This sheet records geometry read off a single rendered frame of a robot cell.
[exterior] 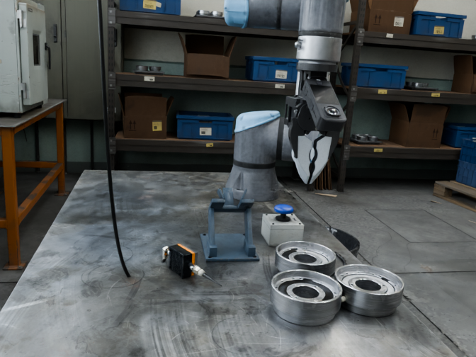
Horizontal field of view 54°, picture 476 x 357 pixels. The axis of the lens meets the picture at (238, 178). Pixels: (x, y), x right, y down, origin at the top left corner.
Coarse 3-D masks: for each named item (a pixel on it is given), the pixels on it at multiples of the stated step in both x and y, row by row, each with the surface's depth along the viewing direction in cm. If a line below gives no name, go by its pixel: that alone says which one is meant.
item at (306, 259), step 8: (280, 248) 84; (288, 248) 85; (296, 248) 86; (304, 248) 86; (312, 248) 86; (320, 248) 85; (328, 248) 84; (280, 256) 79; (296, 256) 83; (304, 256) 84; (312, 256) 83; (328, 256) 83; (280, 264) 79; (288, 264) 77; (296, 264) 77; (304, 264) 76; (312, 264) 76; (320, 264) 76; (328, 264) 77; (320, 272) 77; (328, 272) 78
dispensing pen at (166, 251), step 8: (168, 248) 82; (176, 248) 79; (176, 256) 78; (184, 256) 76; (176, 264) 78; (184, 264) 77; (192, 264) 77; (176, 272) 79; (184, 272) 77; (200, 272) 75
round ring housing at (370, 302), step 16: (336, 272) 74; (352, 272) 77; (368, 272) 77; (384, 272) 76; (352, 288) 69; (368, 288) 75; (384, 288) 72; (400, 288) 70; (352, 304) 69; (368, 304) 68; (384, 304) 68
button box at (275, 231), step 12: (264, 216) 98; (276, 216) 97; (288, 216) 98; (264, 228) 97; (276, 228) 93; (288, 228) 93; (300, 228) 94; (276, 240) 93; (288, 240) 94; (300, 240) 94
